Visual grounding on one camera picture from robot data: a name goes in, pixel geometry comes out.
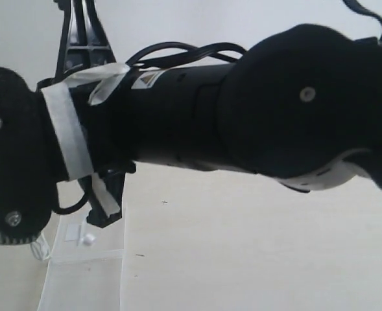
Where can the clear plastic storage box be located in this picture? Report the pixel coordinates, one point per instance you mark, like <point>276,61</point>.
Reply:
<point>86,278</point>

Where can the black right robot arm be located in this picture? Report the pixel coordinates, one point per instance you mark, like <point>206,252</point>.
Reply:
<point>302,107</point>

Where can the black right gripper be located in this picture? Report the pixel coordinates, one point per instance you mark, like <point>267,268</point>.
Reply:
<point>85,56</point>

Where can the white wired earphones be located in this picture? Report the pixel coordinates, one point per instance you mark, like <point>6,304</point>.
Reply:
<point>74,232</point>

